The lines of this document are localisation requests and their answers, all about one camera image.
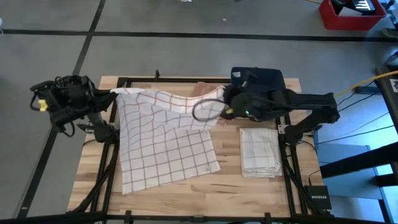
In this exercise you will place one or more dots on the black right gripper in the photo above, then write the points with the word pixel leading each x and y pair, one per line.
pixel 255 105

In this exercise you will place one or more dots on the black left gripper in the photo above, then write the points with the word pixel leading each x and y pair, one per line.
pixel 74 99

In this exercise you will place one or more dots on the white towel beige stripes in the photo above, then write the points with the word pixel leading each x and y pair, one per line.
pixel 259 152

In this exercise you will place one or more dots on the white towel red checks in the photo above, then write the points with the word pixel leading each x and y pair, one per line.
pixel 155 149

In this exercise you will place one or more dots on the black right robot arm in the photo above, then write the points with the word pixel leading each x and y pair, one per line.
pixel 311 102

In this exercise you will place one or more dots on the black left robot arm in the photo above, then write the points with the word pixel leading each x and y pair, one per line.
pixel 101 130

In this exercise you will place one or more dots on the grey power strip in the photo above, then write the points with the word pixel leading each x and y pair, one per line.
pixel 367 90

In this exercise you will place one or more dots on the black beam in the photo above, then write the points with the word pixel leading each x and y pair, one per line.
pixel 357 161

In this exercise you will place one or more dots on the red plastic crate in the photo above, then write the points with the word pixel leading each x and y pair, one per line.
pixel 351 23

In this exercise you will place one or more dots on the blue furniture panel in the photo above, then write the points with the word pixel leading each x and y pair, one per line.
pixel 351 186

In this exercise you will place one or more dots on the black desk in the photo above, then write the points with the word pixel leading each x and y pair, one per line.
pixel 390 93

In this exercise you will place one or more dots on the black device white keys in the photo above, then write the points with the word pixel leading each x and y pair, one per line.
pixel 374 9

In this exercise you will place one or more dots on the person's shoe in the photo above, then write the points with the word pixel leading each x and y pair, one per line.
pixel 391 33

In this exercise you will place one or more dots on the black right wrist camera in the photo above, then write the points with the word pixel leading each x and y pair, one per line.
pixel 248 79

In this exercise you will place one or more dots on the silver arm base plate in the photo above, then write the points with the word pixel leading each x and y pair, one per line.
pixel 281 129

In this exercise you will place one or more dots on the black aluminium table frame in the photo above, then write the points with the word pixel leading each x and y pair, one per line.
pixel 174 80

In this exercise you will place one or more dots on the black Netgear network switch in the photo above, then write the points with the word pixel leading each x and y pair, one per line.
pixel 318 197

